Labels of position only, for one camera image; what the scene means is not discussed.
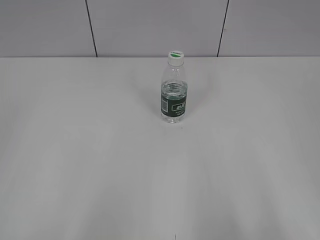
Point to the white green bottle cap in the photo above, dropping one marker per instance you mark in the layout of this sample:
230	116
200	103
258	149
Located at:
175	58

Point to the clear Cestbon water bottle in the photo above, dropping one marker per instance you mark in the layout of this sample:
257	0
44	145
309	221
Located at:
174	90

